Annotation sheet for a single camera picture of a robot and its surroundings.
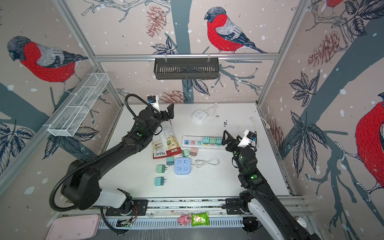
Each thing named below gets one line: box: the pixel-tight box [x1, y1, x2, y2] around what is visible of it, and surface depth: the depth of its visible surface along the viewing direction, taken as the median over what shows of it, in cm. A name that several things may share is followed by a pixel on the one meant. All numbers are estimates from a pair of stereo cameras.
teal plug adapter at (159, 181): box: [154, 176, 168, 186], surface depth 83 cm
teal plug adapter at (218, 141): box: [215, 137, 223, 146], surface depth 93 cm
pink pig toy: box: [177, 214, 192, 226], surface depth 70 cm
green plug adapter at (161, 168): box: [156, 164, 168, 174], surface depth 87 cm
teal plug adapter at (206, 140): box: [202, 137, 210, 144], surface depth 94 cm
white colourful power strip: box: [181, 135, 225, 150], surface depth 96 cm
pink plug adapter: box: [190, 147, 198, 158], surface depth 94 cm
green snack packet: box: [191, 211, 210, 227], surface depth 71 cm
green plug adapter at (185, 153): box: [182, 149, 190, 158], surface depth 94 cm
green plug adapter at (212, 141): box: [209, 137, 216, 145], surface depth 94 cm
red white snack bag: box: [152, 120, 183, 160], surface depth 95 cm
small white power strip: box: [192, 109, 208, 122], surface depth 113 cm
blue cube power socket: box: [174, 157, 192, 175], surface depth 87 cm
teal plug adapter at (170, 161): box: [166, 156, 175, 167], surface depth 90 cm
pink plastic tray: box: [45, 214, 101, 240], surface depth 69 cm
